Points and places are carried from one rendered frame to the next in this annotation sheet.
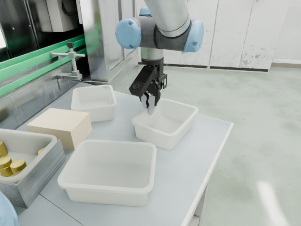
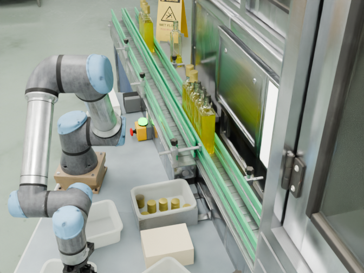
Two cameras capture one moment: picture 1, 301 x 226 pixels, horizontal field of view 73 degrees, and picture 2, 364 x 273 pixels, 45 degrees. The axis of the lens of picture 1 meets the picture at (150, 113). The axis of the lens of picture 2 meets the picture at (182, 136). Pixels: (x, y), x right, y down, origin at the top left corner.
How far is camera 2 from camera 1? 171 cm
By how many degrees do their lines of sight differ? 111
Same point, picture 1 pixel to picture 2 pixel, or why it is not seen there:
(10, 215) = (62, 130)
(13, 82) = (238, 225)
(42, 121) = (176, 230)
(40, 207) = (124, 207)
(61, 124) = (156, 234)
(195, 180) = (27, 257)
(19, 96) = (229, 234)
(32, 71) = (252, 248)
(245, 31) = not seen: outside the picture
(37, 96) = (239, 262)
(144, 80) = not seen: hidden behind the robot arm
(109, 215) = not seen: hidden behind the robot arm
